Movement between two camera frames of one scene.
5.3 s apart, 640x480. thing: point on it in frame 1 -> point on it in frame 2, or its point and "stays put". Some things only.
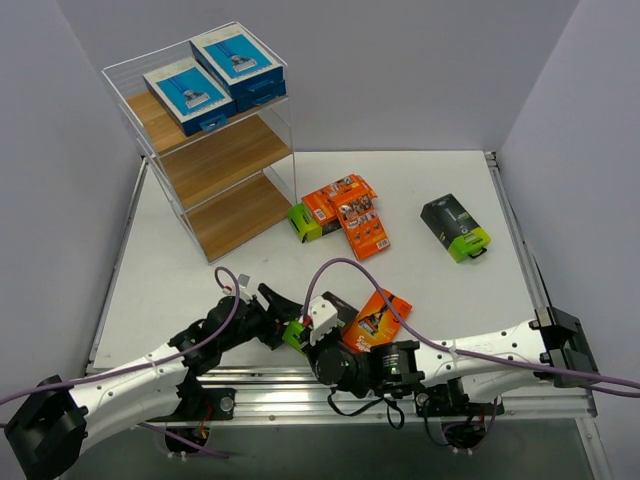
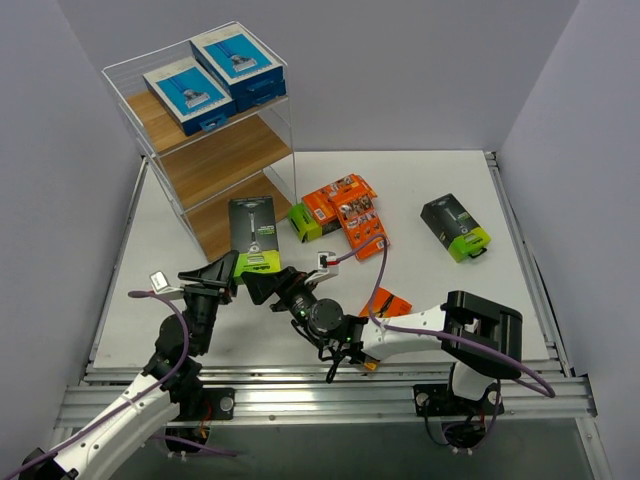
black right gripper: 310,345 -> 285,289
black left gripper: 273,320 -> 201,288
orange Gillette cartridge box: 321,205 stays put
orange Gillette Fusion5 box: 363,223 stays put
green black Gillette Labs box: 463,237 stays put
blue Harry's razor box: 191,96 stays put
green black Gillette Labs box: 345,315 -> 253,234
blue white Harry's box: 236,60 stays put
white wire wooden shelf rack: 212,112 stays put
